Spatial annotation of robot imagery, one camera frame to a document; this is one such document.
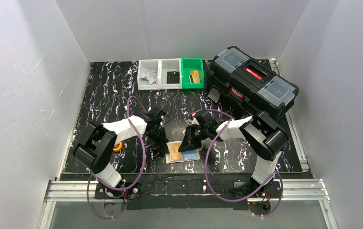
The aluminium frame rail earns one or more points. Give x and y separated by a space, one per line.
180 192

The black plastic toolbox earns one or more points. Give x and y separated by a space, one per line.
247 86

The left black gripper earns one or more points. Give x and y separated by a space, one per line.
157 134

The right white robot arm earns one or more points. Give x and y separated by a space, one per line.
266 137

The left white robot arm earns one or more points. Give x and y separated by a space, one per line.
94 147

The middle white storage bin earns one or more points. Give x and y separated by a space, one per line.
169 65

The white storage bin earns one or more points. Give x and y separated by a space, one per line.
169 65
152 65

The green storage bin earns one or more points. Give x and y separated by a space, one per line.
188 64

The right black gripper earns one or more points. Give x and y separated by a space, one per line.
191 136

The left white storage bin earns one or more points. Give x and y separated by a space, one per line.
152 65

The white silver credit card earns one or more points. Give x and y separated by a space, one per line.
152 76

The orange gold credit card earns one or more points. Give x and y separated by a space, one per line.
194 76

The yellow VIP credit card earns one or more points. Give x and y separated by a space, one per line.
174 155

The silver cards in bin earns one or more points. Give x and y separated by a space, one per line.
144 76

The beige leather card holder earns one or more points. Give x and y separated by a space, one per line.
191 155

